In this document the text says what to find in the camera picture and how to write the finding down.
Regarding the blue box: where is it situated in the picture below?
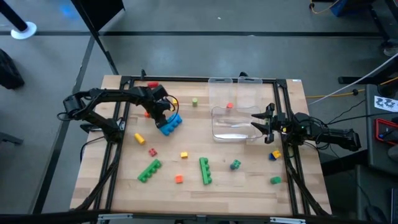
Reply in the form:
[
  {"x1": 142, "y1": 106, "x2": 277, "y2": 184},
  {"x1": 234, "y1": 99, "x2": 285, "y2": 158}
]
[{"x1": 330, "y1": 0, "x2": 352, "y2": 16}]

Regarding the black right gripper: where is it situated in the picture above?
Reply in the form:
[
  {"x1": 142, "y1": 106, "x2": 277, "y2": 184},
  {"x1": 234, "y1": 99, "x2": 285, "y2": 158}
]
[{"x1": 250, "y1": 103, "x2": 295, "y2": 144}]

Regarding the red-framed device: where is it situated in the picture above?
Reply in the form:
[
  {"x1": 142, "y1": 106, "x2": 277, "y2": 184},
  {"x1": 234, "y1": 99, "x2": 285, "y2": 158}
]
[{"x1": 374, "y1": 118, "x2": 398, "y2": 150}]

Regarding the black aluminium table frame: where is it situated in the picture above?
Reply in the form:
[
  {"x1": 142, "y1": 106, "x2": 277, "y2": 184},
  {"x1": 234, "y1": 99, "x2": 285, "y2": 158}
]
[{"x1": 70, "y1": 74, "x2": 332, "y2": 218}]

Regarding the narrow clear plastic bin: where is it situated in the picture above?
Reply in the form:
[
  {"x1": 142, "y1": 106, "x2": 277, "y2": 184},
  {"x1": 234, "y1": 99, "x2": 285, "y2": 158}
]
[
  {"x1": 237, "y1": 77, "x2": 264, "y2": 108},
  {"x1": 208, "y1": 77, "x2": 233, "y2": 108}
]

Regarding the large blue building block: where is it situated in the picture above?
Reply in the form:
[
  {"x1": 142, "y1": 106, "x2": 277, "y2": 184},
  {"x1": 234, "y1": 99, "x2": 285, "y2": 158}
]
[{"x1": 159, "y1": 112, "x2": 183, "y2": 137}]

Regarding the yellow floor cable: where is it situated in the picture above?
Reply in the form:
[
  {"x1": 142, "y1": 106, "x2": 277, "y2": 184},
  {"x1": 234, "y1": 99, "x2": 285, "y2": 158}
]
[{"x1": 306, "y1": 76, "x2": 398, "y2": 100}]

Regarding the silver metal bracket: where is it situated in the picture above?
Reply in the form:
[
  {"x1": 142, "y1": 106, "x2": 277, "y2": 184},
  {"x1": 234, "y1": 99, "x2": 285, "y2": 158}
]
[
  {"x1": 269, "y1": 217, "x2": 306, "y2": 224},
  {"x1": 98, "y1": 213, "x2": 134, "y2": 223}
]

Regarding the wide clear plastic bin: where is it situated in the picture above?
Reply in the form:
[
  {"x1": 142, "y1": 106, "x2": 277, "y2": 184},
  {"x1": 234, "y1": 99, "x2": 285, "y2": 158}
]
[{"x1": 211, "y1": 105, "x2": 262, "y2": 143}]

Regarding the black bag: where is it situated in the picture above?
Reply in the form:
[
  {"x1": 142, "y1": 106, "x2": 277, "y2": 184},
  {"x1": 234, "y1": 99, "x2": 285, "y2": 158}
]
[{"x1": 0, "y1": 49, "x2": 25, "y2": 90}]

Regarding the white paper sign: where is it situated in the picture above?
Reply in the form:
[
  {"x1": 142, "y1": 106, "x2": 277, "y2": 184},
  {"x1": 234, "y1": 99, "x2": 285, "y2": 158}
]
[{"x1": 374, "y1": 95, "x2": 398, "y2": 113}]

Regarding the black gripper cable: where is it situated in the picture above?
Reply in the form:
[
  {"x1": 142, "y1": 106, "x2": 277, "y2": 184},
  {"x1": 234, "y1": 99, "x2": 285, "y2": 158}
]
[{"x1": 165, "y1": 95, "x2": 180, "y2": 118}]

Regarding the white cable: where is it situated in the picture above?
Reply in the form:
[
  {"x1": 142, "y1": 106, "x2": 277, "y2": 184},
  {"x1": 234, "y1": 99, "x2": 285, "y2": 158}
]
[{"x1": 307, "y1": 52, "x2": 398, "y2": 106}]

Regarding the black pole with white base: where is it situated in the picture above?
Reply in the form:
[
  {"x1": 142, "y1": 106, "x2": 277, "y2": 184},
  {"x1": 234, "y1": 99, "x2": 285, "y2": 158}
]
[{"x1": 0, "y1": 0, "x2": 37, "y2": 40}]

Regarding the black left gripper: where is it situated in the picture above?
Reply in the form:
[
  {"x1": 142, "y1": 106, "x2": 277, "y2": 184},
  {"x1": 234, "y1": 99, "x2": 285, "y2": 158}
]
[{"x1": 142, "y1": 91, "x2": 172, "y2": 129}]

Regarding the long green building block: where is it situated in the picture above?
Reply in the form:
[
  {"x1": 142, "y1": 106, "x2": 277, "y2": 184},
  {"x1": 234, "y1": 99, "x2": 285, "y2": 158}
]
[
  {"x1": 199, "y1": 157, "x2": 213, "y2": 185},
  {"x1": 137, "y1": 159, "x2": 163, "y2": 184}
]

